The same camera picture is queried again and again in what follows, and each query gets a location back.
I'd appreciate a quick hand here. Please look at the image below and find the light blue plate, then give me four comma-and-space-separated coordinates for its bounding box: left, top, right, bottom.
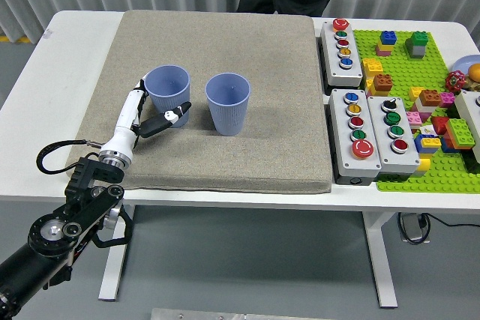
452, 55, 480, 77

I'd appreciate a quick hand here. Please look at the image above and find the green studded baseplate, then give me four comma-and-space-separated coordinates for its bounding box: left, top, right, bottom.
352, 29, 480, 194

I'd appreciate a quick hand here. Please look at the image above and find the grey selector switch control box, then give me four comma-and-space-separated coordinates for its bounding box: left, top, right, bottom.
366, 95, 422, 182

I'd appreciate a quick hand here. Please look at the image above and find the grey power adapter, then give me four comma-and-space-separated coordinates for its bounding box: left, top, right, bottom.
397, 211, 432, 244

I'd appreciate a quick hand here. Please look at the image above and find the grey five-button control box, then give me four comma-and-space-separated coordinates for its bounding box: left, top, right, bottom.
317, 18, 364, 88
328, 88, 383, 186

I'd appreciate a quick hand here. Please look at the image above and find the white table leg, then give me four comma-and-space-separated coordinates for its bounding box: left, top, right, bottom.
97, 203, 136, 301
361, 211, 398, 308

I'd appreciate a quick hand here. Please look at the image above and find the white control box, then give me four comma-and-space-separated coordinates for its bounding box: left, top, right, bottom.
453, 90, 480, 166

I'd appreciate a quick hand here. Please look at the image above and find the red toy valve wheel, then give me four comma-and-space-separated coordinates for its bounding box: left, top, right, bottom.
445, 70, 467, 93

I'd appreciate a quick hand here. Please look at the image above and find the blue and yellow toy brick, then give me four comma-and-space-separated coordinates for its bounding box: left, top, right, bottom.
414, 135, 443, 154

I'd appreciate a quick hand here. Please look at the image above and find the grey-brown mat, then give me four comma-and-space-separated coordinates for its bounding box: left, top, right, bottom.
65, 10, 334, 194

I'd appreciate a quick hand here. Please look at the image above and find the black power cord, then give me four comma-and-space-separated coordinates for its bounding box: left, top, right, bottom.
421, 213, 480, 229

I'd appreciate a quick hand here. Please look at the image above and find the blue ribbed cup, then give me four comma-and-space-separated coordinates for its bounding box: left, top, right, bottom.
205, 72, 251, 137
144, 64, 191, 129

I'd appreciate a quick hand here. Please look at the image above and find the red toy brick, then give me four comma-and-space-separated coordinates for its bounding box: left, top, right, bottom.
430, 116, 451, 136

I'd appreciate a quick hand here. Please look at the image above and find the large green toy brick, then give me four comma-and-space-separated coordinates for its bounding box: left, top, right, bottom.
445, 118, 476, 148

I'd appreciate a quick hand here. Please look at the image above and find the toy burger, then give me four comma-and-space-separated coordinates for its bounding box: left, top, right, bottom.
466, 64, 480, 92

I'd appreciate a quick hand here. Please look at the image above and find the yellow round toy brick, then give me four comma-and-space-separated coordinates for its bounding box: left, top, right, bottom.
413, 157, 431, 179

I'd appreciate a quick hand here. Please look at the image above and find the orange toy brick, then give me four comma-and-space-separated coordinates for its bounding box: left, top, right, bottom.
418, 89, 443, 108
373, 73, 394, 94

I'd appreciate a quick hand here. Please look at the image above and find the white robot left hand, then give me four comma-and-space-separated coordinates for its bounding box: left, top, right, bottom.
99, 78, 193, 158

